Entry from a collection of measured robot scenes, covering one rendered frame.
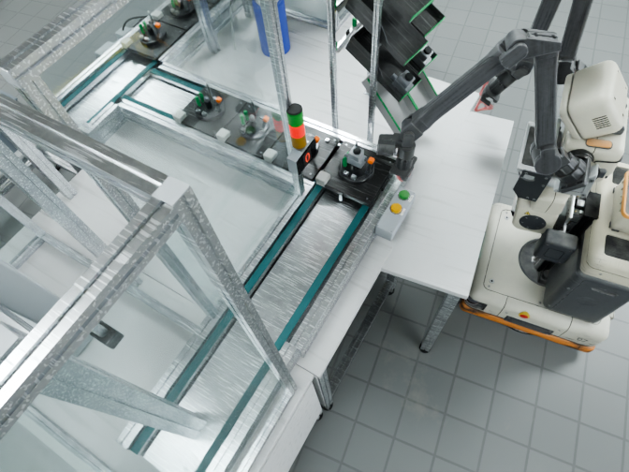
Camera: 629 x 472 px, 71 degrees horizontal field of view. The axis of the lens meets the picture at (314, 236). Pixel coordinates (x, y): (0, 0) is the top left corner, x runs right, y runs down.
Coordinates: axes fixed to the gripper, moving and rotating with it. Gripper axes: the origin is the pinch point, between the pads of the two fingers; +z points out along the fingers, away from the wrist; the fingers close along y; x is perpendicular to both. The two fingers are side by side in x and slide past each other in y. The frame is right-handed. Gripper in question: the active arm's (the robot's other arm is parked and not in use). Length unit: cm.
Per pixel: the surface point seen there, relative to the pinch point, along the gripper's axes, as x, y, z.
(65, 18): -36, 63, -95
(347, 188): -17.9, 8.4, 7.0
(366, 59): -27.5, -24.4, -25.8
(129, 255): 0, 89, -96
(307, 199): -30.4, 18.5, 9.3
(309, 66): -74, -57, 20
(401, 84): -13.5, -25.0, -19.1
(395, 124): -12.4, -21.5, -2.6
